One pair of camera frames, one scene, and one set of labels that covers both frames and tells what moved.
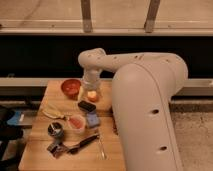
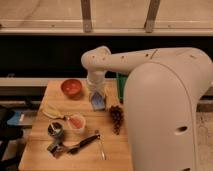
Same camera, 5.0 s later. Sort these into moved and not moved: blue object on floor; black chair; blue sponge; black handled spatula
Moved: blue sponge
Not moved: black chair; black handled spatula; blue object on floor
